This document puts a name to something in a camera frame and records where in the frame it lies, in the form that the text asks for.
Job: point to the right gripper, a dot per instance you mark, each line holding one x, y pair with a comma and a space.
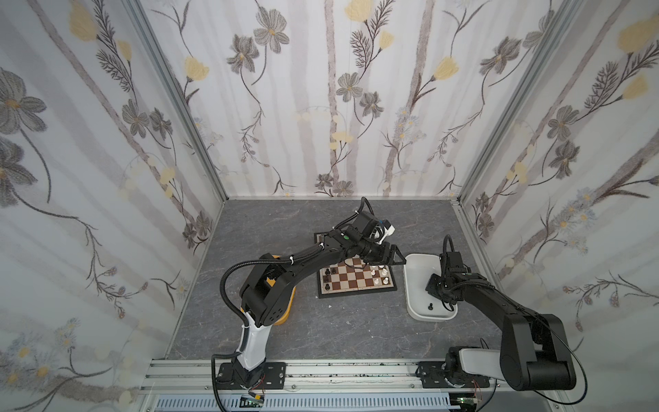
438, 287

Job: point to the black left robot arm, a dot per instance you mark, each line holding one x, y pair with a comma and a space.
345, 240

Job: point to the aluminium mounting rail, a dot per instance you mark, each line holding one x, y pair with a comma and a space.
193, 377

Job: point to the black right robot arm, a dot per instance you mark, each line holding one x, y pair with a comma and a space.
533, 354

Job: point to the brown folding chess board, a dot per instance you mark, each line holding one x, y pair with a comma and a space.
354, 277

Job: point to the yellow plastic tray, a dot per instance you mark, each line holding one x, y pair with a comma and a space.
279, 289

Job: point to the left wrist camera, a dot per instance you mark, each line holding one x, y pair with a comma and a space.
383, 230

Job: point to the white slotted cable duct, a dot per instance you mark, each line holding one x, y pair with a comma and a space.
341, 402

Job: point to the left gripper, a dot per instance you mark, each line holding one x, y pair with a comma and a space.
383, 254

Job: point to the white plastic tray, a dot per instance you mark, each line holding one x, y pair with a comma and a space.
421, 306

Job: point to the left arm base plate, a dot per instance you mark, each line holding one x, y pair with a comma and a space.
267, 376

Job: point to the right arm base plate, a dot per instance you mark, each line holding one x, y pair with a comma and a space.
436, 375

